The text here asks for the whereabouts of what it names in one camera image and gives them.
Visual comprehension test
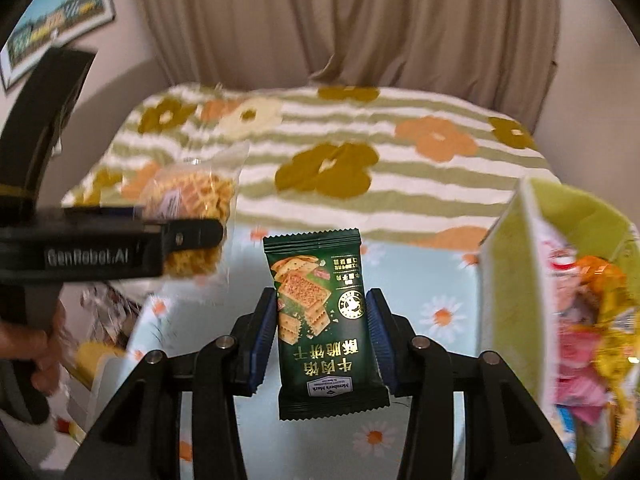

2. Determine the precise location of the clear crispy noodle packet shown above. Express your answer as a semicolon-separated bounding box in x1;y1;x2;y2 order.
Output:
140;142;251;281

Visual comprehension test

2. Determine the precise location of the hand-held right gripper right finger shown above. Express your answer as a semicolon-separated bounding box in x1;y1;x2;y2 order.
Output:
365;288;581;480

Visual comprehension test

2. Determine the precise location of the person's left hand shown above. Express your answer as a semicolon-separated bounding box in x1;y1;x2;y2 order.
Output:
0;300;68;396

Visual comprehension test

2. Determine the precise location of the pile of snack packets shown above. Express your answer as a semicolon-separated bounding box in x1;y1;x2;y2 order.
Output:
542;225;640;471

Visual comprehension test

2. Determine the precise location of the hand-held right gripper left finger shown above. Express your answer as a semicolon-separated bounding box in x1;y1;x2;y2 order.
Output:
65;287;278;480

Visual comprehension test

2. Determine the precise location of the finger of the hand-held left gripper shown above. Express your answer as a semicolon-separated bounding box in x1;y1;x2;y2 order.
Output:
62;203;173;229
160;217;225;262

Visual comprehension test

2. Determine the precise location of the green storage box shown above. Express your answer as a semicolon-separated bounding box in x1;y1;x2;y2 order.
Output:
475;177;640;480

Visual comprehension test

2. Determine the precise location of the striped floral blanket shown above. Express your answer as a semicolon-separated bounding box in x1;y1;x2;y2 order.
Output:
62;82;561;256

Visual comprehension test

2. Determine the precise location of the light blue floral sheet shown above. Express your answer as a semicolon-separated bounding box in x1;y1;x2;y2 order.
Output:
120;225;551;480

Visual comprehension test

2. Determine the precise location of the dark green cracker packet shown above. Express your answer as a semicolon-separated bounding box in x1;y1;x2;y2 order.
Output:
262;227;392;421

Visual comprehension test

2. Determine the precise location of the beige curtain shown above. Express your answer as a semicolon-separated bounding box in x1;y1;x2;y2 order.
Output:
127;0;558;116

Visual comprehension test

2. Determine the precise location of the framed wall picture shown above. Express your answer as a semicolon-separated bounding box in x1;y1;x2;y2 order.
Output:
0;0;117;92

